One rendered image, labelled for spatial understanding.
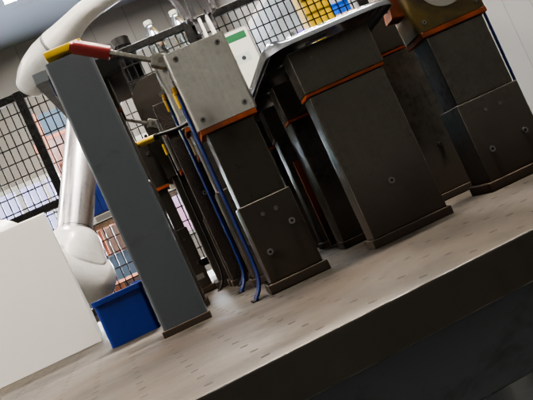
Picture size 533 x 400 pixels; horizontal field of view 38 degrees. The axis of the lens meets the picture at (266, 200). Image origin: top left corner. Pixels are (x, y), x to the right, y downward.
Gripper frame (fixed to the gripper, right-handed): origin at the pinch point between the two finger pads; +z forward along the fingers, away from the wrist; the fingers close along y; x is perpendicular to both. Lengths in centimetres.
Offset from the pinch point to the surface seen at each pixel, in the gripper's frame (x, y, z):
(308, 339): 136, 24, 64
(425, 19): 93, -15, 38
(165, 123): 42, 22, 26
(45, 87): 68, 39, 17
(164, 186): 20.2, 27.8, 34.6
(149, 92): 29.6, 22.0, 15.7
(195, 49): 93, 16, 28
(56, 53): 82, 34, 17
